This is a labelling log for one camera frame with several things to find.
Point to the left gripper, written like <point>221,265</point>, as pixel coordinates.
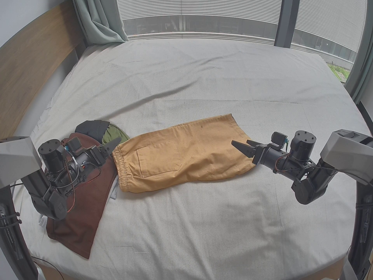
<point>90,159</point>

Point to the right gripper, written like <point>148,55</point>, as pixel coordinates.
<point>271,157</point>

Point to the yellow shorts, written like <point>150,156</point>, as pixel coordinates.
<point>189,150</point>

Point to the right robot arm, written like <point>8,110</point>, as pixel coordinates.
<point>306,185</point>

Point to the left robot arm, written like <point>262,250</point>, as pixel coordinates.
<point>49,197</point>

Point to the bed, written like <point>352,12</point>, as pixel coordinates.
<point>204,83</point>

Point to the green garment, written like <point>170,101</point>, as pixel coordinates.
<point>115,133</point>

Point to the black garment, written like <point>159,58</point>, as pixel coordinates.
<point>90,128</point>

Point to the brown shorts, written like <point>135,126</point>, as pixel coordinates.
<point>81,214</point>

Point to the pale green curtain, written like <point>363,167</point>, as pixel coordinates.
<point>361,54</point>
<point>93,16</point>

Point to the window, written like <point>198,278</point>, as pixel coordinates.
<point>204,7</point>

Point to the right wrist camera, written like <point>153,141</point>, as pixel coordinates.
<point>278,140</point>

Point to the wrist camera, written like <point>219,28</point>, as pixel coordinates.
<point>75,144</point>
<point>278,140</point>

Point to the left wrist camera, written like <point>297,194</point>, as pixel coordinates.
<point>75,144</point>

